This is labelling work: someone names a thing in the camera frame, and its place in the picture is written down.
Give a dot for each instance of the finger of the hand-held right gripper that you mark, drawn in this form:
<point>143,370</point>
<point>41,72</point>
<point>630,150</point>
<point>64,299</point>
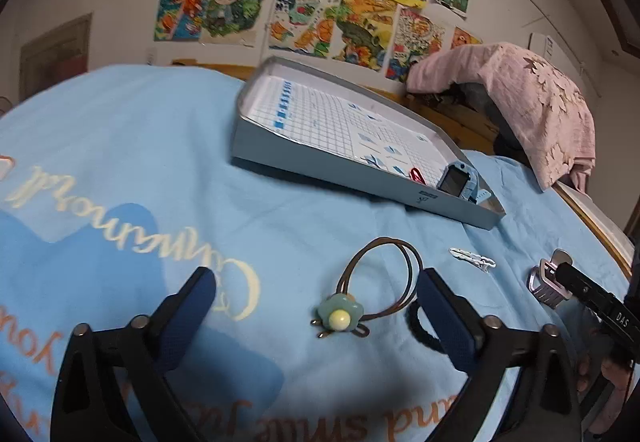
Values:
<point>582,284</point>

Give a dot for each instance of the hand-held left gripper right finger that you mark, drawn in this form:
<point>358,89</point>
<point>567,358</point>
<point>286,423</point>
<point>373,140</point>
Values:
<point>445,317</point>

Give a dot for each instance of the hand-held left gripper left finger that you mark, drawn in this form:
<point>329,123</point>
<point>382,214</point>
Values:
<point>187,317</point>

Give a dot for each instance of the pale hair claw clip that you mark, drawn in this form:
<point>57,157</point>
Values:
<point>545,284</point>

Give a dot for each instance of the blue wrist watch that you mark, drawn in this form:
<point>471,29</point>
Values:
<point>457,182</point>

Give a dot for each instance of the grey cardboard box tray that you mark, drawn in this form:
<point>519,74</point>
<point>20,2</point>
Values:
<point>325,121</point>

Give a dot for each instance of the person's right hand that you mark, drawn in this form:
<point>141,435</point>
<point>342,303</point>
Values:
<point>620,392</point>

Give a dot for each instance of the white feather hair clip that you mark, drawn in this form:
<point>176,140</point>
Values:
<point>472,258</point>

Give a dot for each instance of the light blue printed blanket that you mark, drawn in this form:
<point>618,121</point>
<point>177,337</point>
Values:
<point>150,146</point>

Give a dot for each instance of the pink floral cloth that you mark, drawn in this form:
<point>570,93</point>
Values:
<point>530,106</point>

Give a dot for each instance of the white air conditioner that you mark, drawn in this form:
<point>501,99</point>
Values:
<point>541,45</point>

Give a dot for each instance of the wooden wall cabinet door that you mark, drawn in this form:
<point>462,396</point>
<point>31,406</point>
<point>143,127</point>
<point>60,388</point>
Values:
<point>55,51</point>

